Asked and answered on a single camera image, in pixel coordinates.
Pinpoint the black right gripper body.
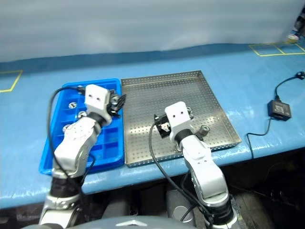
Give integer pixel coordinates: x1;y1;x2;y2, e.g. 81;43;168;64
161;118;173;135

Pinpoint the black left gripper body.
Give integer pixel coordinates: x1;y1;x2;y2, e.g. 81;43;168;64
107;89;120;118

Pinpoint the perforated steel tray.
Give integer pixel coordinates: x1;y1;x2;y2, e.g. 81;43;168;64
121;70;242;168

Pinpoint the blue plastic compartment tray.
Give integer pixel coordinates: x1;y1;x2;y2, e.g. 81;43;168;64
39;78;125;177

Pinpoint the grey cylinder under table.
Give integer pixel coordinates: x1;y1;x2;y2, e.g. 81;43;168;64
166;187;197;226

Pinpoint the grey robot torso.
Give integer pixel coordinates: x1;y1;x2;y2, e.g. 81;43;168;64
35;214;201;229

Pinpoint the black power adapter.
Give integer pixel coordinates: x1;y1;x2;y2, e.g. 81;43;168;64
266;100;293;122

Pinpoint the tape roll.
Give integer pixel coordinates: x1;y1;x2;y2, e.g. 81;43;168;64
286;34;300;44

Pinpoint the dark background object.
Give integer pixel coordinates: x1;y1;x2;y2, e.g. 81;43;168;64
293;8;305;37

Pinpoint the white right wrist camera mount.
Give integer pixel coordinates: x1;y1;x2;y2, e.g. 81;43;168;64
164;101;194;138

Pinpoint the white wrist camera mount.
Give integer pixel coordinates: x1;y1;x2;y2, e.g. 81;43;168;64
84;84;112;118
164;101;194;138

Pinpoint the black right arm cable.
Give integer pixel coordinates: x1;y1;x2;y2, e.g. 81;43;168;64
149;114;215;229

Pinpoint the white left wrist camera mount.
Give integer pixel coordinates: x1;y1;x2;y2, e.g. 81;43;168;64
84;84;112;118

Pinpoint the black adapter mains cable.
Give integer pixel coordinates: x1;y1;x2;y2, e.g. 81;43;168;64
246;117;273;159

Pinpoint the black adapter cable with plug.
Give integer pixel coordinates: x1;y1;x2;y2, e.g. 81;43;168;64
274;72;305;102

